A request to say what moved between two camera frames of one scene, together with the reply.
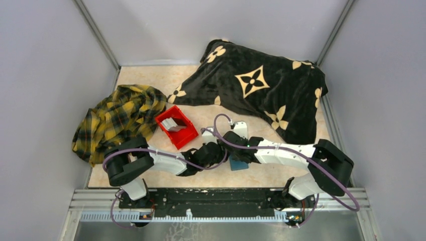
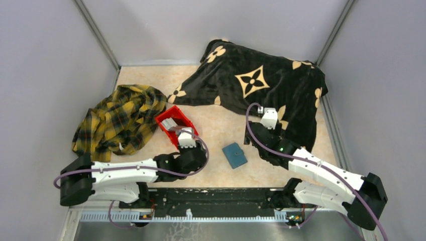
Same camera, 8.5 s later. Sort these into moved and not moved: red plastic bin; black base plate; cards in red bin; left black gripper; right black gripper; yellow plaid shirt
Moved: left black gripper; right black gripper
Not moved: yellow plaid shirt; red plastic bin; black base plate; cards in red bin
